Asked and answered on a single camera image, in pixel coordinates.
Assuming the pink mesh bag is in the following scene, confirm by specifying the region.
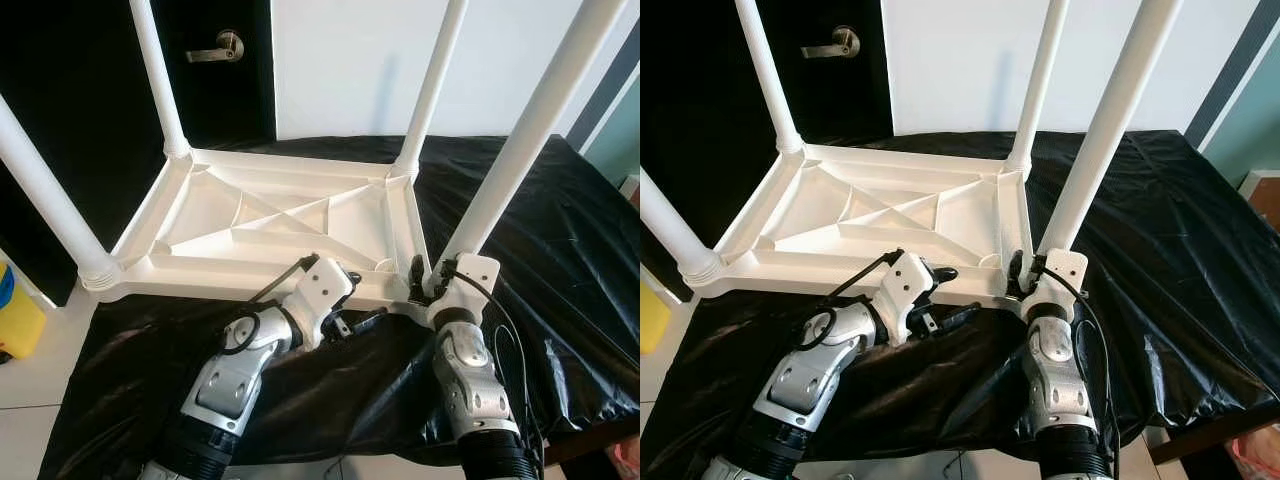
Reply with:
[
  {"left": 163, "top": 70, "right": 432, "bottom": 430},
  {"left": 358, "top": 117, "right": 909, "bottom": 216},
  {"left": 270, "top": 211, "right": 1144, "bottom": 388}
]
[
  {"left": 1228, "top": 425, "right": 1280, "bottom": 480},
  {"left": 612, "top": 435, "right": 640, "bottom": 480}
]

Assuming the black door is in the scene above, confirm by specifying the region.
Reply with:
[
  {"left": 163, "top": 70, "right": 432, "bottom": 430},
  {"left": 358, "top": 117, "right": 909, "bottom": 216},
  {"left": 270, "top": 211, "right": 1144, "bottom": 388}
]
[
  {"left": 0, "top": 0, "right": 276, "bottom": 306},
  {"left": 640, "top": 0, "right": 894, "bottom": 301}
]

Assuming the brass door handle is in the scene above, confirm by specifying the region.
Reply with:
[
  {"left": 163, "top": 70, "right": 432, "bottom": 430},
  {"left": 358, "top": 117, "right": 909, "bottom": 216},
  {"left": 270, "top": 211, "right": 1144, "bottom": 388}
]
[
  {"left": 801, "top": 26, "right": 862, "bottom": 59},
  {"left": 187, "top": 30, "right": 245, "bottom": 64}
]

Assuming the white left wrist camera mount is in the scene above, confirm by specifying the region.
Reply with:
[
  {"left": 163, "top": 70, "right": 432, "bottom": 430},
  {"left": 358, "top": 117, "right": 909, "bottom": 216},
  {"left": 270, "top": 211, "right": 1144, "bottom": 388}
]
[
  {"left": 875, "top": 250, "right": 936, "bottom": 346},
  {"left": 290, "top": 255, "right": 356, "bottom": 349}
]

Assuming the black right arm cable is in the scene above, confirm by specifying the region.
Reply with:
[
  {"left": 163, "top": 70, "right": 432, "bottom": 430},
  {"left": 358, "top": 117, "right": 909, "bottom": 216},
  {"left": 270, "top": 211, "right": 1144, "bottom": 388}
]
[
  {"left": 450, "top": 270, "right": 546, "bottom": 471},
  {"left": 1050, "top": 265, "right": 1121, "bottom": 471}
]

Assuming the black plastic table cover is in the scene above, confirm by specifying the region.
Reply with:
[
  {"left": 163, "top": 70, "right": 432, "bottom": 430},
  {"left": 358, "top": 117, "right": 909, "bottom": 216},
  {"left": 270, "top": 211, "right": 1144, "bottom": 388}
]
[
  {"left": 640, "top": 130, "right": 1280, "bottom": 480},
  {"left": 38, "top": 135, "right": 640, "bottom": 480}
]

